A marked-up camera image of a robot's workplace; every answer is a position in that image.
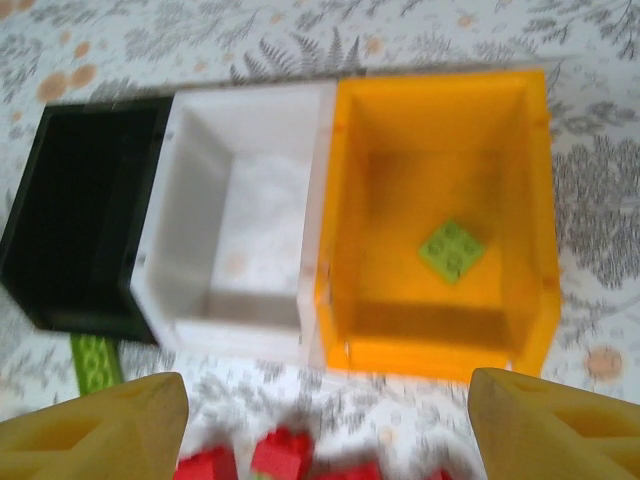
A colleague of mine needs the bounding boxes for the flat square green lego plate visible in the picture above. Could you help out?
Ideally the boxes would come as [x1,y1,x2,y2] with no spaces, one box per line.
[418,218,489,286]

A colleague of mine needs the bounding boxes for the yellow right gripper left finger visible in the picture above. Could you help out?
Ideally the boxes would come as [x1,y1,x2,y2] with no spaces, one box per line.
[0,371,190,480]

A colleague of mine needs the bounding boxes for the long green lego brick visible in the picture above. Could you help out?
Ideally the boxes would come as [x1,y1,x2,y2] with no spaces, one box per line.
[69,333,124,396]

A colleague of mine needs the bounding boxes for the yellow plastic bin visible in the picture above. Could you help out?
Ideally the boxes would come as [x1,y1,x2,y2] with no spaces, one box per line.
[299,68,561,379]

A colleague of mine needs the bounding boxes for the black plastic bin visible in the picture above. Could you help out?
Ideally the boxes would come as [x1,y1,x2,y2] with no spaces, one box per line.
[0,94,174,346]

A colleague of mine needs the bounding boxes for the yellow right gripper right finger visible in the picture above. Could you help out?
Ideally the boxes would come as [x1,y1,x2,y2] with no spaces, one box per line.
[468,367,640,480]

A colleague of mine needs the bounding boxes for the floral patterned table cover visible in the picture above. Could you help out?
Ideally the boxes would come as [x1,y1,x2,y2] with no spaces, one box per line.
[0,0,640,480]

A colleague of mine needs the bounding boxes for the white plastic bin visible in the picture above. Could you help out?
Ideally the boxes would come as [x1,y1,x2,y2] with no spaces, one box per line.
[130,82,339,374]

